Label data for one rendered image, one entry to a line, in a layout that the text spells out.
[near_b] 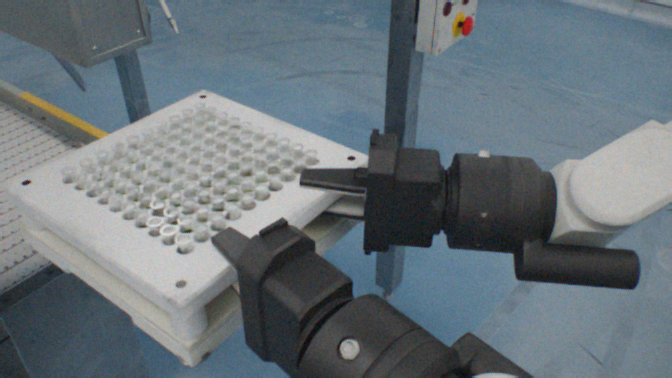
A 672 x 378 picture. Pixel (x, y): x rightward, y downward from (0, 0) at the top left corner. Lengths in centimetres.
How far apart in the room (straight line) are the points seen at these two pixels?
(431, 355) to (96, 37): 58
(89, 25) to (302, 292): 50
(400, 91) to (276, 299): 100
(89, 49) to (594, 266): 61
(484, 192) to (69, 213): 35
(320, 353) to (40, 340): 82
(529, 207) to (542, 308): 137
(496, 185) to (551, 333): 133
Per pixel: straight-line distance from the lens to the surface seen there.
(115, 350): 127
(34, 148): 109
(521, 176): 52
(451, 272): 191
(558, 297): 192
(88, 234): 52
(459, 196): 50
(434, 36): 126
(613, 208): 52
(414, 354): 36
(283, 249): 40
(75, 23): 78
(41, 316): 112
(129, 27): 82
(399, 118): 139
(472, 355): 40
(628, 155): 54
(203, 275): 46
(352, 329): 37
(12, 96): 121
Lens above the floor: 132
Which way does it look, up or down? 37 degrees down
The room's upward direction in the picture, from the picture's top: straight up
